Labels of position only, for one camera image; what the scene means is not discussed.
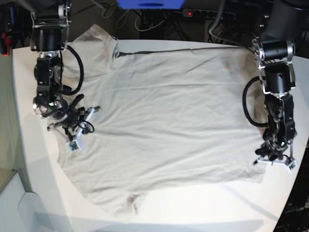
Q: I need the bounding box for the blue plastic bin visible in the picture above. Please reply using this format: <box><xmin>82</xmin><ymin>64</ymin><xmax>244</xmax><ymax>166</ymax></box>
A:
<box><xmin>117</xmin><ymin>0</ymin><xmax>184</xmax><ymax>9</ymax></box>

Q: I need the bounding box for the beige t-shirt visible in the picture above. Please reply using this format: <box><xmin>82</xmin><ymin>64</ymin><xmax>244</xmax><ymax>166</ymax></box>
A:
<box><xmin>58</xmin><ymin>25</ymin><xmax>265</xmax><ymax>217</ymax></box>

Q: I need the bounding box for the black power strip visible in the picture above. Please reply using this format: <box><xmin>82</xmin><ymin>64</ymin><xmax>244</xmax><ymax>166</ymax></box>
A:
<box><xmin>182</xmin><ymin>9</ymin><xmax>236</xmax><ymax>21</ymax></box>

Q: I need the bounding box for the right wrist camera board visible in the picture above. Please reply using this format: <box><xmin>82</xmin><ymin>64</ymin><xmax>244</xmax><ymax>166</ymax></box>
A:
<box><xmin>66</xmin><ymin>141</ymin><xmax>79</xmax><ymax>152</ymax></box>

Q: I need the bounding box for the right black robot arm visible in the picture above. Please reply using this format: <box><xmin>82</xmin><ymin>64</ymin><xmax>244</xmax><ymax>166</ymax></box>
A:
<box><xmin>30</xmin><ymin>0</ymin><xmax>100</xmax><ymax>151</ymax></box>

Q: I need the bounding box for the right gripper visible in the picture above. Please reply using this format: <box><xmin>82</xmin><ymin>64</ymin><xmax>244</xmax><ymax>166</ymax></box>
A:
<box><xmin>47</xmin><ymin>106</ymin><xmax>101</xmax><ymax>152</ymax></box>

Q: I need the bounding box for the white cable on floor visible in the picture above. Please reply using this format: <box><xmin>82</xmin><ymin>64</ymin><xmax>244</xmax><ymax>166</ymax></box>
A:
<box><xmin>134</xmin><ymin>14</ymin><xmax>167</xmax><ymax>32</ymax></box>

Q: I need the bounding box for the red and blue clamp tool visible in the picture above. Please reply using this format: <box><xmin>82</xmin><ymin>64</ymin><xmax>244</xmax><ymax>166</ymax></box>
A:
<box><xmin>0</xmin><ymin>2</ymin><xmax>17</xmax><ymax>57</ymax></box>

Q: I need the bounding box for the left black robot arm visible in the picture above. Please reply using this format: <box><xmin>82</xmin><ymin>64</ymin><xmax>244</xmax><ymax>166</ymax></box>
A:
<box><xmin>242</xmin><ymin>0</ymin><xmax>309</xmax><ymax>172</ymax></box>

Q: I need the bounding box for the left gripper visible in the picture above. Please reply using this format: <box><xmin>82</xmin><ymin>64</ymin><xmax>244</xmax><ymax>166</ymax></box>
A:
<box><xmin>253</xmin><ymin>147</ymin><xmax>296</xmax><ymax>173</ymax></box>

